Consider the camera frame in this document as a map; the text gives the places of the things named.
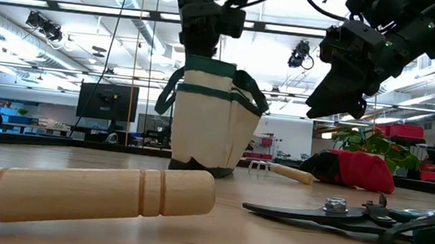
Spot black overhead frame beam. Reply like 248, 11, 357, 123
0, 0, 435, 50

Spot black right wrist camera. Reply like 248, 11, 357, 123
318, 16, 390, 75

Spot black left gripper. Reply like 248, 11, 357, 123
167, 0, 252, 61

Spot beige green gardening bag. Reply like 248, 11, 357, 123
148, 50, 275, 184

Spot black pruning shears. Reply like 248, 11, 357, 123
238, 179, 435, 244

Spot wooden tool handle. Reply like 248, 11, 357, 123
0, 151, 219, 244

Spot large red storage bin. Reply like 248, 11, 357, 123
374, 120, 427, 144

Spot black hanging cable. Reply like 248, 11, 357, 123
69, 0, 133, 142

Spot black ceiling camera cluster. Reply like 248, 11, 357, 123
23, 9, 66, 44

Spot red black gardening glove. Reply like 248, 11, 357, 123
297, 145, 399, 196

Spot distant wooden desk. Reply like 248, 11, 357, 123
0, 120, 72, 139

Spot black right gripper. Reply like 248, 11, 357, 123
304, 10, 435, 132

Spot wooden handle hand rake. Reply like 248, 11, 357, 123
246, 158, 317, 187

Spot white plant pot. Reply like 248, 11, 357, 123
330, 124, 425, 179

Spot black ceiling camera with cable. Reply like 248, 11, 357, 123
286, 38, 317, 72

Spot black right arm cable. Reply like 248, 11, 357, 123
300, 0, 351, 24

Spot yellow hanging cord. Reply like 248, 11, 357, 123
124, 0, 146, 148

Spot distant red bin shelf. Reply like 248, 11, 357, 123
243, 132, 276, 162

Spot black monitor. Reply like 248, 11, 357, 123
75, 81, 141, 124

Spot black table edge rail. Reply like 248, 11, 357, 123
0, 128, 435, 198

